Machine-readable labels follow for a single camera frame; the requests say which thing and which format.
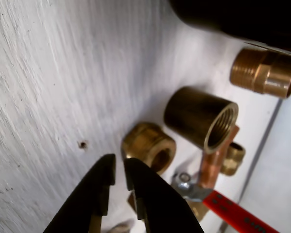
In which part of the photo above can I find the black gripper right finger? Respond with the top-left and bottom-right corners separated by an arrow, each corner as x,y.
124,157 -> 206,233

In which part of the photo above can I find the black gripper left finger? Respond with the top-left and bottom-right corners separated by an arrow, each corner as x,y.
43,153 -> 117,233

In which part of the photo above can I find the brass ball valve red handle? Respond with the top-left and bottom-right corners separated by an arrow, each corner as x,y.
127,170 -> 281,233

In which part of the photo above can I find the copper pipe piece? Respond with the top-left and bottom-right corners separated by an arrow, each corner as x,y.
200,125 -> 240,190

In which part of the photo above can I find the brass hex threaded fitting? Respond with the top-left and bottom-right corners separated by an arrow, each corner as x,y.
122,122 -> 177,176

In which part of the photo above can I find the dark brass sleeve coupling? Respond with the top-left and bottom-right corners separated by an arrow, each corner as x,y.
163,86 -> 239,155

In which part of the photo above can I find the white wooden board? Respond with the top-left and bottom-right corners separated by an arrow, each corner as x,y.
0,0 -> 284,233

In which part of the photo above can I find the brass male thread adapter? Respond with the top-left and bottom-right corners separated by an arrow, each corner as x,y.
229,47 -> 291,100

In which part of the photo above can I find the black plastic slotted basket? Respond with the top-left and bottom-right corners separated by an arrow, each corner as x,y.
169,0 -> 291,54

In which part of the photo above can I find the brass hex ring bushing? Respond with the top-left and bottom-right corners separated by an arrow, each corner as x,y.
219,142 -> 246,176

